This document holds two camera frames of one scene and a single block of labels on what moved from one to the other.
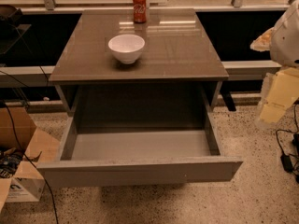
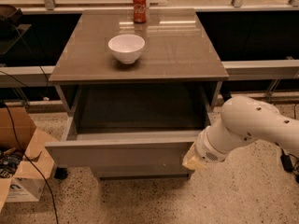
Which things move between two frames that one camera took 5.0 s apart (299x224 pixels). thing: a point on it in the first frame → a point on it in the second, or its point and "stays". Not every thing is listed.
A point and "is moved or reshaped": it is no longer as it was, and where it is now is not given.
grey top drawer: [138, 150] is moved or reshaped
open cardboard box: [21, 147] stays
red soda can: [139, 7] stays
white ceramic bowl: [126, 48] stays
